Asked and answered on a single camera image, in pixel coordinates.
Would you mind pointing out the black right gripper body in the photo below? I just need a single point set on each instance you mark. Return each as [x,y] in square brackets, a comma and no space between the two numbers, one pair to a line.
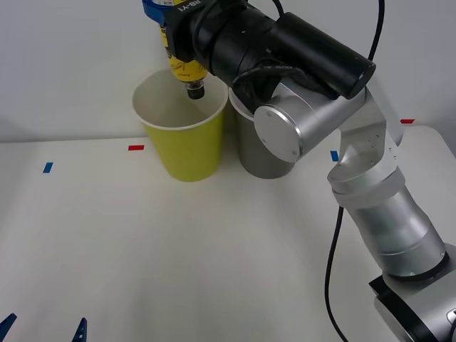
[185,28]

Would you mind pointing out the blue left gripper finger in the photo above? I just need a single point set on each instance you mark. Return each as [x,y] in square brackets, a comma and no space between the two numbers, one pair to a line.
[8,323]
[80,333]

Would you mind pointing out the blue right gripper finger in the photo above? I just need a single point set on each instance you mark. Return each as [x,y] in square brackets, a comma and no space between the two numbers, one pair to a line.
[155,9]
[171,39]

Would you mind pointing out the yellow lemon label plastic bottle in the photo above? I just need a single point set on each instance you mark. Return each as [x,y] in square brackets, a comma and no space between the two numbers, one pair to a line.
[187,71]

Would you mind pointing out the silver and black right arm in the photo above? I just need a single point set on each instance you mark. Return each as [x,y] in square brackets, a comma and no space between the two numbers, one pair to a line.
[384,213]

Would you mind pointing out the yellow-green plastic bin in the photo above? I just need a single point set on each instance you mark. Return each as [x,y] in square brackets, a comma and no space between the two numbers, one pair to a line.
[185,153]

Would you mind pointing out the grey plastic bin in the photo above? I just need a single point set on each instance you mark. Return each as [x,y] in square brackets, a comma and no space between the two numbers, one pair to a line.
[256,156]

